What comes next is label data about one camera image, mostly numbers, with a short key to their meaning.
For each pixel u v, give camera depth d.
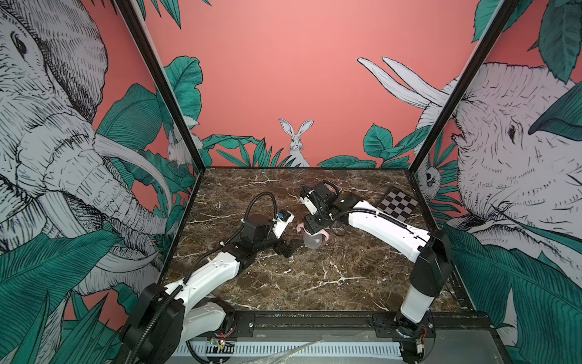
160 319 0.39
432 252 0.44
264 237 0.68
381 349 0.70
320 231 0.84
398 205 1.04
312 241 0.92
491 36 0.74
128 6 0.69
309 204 0.68
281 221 0.70
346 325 0.75
